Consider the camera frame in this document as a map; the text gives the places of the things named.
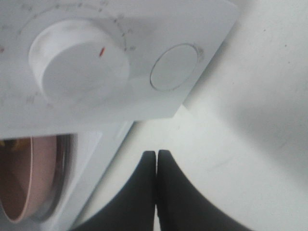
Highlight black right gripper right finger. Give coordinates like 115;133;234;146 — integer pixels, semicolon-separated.
156;150;249;231

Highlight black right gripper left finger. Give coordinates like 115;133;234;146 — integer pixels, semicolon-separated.
73;151;156;231

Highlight pink round plate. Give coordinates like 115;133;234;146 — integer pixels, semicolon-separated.
0;136;57;223

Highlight glass microwave turntable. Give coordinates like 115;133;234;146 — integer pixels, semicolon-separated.
31;134;74;222

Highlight white microwave oven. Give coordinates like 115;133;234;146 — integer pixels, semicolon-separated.
0;0;239;231

